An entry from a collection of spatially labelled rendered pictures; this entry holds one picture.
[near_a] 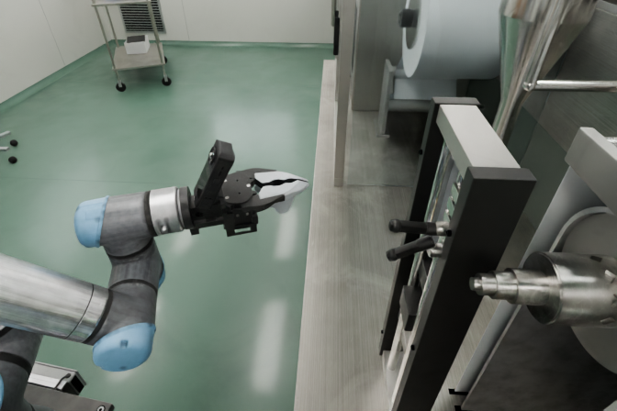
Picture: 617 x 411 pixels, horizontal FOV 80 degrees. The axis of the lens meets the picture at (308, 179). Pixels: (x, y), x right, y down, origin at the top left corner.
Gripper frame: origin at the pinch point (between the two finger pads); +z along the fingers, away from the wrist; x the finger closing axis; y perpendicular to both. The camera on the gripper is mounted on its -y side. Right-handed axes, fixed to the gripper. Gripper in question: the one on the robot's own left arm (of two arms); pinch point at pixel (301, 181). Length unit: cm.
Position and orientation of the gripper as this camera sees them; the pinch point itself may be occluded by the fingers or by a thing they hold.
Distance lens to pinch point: 62.9
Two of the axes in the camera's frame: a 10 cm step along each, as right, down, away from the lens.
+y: -0.4, 7.2, 6.9
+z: 9.7, -1.5, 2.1
